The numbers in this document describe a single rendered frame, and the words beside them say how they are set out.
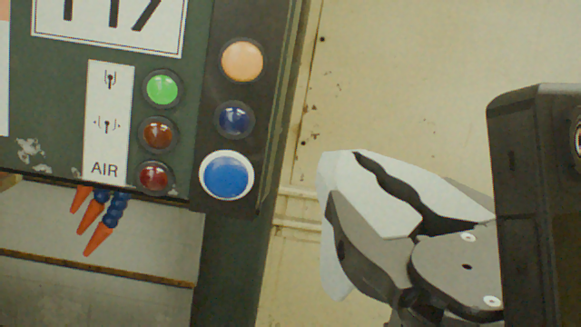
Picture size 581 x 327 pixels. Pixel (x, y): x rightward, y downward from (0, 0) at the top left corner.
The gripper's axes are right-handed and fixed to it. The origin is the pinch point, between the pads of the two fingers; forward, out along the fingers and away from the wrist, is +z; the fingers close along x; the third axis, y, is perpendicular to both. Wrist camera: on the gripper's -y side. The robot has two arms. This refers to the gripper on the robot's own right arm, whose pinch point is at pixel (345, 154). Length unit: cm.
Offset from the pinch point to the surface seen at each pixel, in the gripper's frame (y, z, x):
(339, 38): 26, 95, 63
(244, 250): 57, 71, 35
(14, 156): 9.4, 20.5, -12.3
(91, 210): 23.5, 35.3, -2.5
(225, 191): 8.7, 12.2, 0.1
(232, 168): 7.0, 12.0, 0.3
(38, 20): -0.6, 19.6, -11.1
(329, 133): 47, 95, 65
